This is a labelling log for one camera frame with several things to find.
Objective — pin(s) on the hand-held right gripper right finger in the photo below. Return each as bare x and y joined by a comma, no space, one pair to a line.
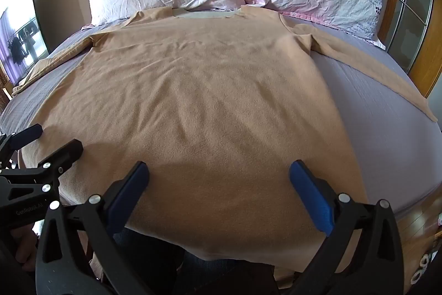
310,199

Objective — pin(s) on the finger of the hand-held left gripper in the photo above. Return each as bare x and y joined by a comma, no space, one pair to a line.
30,132
65,152

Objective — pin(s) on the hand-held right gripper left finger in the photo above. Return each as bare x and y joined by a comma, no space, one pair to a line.
128,190

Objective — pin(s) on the tan long-sleeve shirt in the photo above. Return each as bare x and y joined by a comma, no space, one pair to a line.
207,101

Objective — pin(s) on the person's left hand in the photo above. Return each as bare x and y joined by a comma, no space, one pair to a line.
21,245

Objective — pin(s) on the bed with grey-purple sheet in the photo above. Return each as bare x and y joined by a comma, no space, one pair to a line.
380,108

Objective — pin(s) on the white slipper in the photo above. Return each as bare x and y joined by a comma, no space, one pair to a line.
422,267

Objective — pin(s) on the wooden framed glass door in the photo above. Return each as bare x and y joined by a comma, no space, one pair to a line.
411,4

